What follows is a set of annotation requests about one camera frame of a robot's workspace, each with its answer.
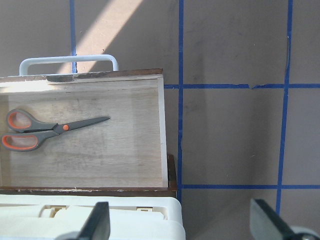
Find white plastic tray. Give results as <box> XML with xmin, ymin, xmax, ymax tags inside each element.
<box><xmin>0</xmin><ymin>194</ymin><xmax>186</xmax><ymax>240</ymax></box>

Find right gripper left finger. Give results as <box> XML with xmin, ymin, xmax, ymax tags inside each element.
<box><xmin>77</xmin><ymin>201</ymin><xmax>111</xmax><ymax>240</ymax></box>

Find grey orange scissors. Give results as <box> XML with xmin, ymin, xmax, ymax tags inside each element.
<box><xmin>1</xmin><ymin>109</ymin><xmax>111</xmax><ymax>152</ymax></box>

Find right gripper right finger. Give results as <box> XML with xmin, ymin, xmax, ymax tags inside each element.
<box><xmin>249</xmin><ymin>199</ymin><xmax>295</xmax><ymax>240</ymax></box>

